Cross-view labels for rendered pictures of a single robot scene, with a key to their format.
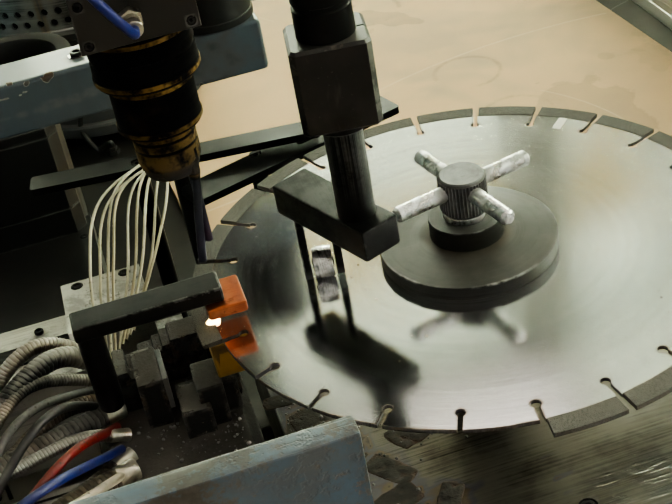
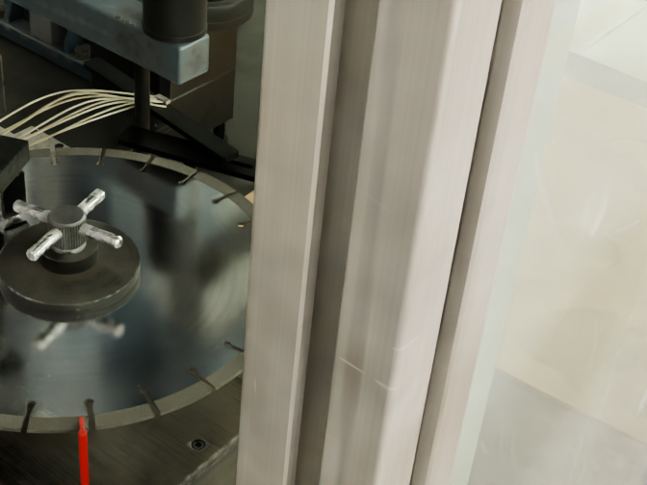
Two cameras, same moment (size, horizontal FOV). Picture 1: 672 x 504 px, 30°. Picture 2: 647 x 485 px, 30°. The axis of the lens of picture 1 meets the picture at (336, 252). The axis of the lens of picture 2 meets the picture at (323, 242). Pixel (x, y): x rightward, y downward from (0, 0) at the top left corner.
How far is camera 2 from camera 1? 0.80 m
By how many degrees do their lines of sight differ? 36
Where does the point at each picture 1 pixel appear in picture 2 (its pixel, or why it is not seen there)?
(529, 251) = (57, 293)
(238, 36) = (165, 50)
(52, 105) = (60, 12)
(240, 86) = not seen: hidden behind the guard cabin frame
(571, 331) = not seen: outside the picture
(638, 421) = (48, 459)
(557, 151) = (221, 276)
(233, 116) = not seen: hidden behind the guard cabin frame
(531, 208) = (115, 280)
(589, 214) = (137, 316)
